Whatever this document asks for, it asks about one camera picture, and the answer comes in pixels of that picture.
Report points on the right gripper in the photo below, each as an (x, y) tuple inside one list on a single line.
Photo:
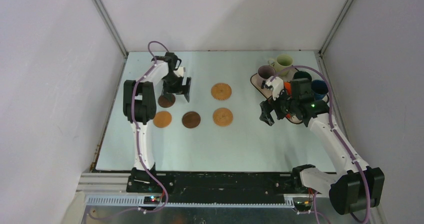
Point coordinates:
[(274, 106)]

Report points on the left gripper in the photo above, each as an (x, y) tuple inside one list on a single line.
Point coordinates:
[(167, 91)]

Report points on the dark wood coaster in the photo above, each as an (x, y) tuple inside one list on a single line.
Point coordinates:
[(191, 119), (166, 101)]

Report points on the scalloped light wood coaster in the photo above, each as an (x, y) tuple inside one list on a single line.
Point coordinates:
[(221, 91)]

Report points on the patterned light wood coaster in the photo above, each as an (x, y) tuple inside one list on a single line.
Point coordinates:
[(222, 117)]

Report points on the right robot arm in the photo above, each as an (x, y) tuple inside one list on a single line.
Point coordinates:
[(338, 156)]

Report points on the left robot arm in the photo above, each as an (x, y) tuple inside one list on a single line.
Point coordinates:
[(139, 106)]

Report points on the wooden serving tray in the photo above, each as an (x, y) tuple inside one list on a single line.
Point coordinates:
[(267, 93)]

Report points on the orange mug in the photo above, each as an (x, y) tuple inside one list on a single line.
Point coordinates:
[(288, 88)]

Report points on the mauve mug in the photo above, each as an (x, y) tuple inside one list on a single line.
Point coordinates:
[(264, 72)]

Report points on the dark green mug back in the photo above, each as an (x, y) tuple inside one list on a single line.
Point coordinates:
[(302, 75)]

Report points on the light green mug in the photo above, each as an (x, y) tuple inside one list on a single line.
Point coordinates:
[(281, 62)]

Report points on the blue mug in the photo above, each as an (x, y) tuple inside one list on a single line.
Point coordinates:
[(319, 89)]

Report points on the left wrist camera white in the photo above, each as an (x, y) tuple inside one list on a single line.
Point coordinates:
[(180, 71)]

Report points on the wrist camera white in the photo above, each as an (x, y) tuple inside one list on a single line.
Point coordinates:
[(180, 71), (276, 84)]

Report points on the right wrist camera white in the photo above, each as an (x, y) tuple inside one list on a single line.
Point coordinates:
[(276, 84)]

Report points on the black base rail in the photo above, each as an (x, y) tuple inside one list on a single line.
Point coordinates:
[(231, 188)]

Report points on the aluminium frame rail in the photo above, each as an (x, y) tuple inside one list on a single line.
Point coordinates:
[(108, 184)]

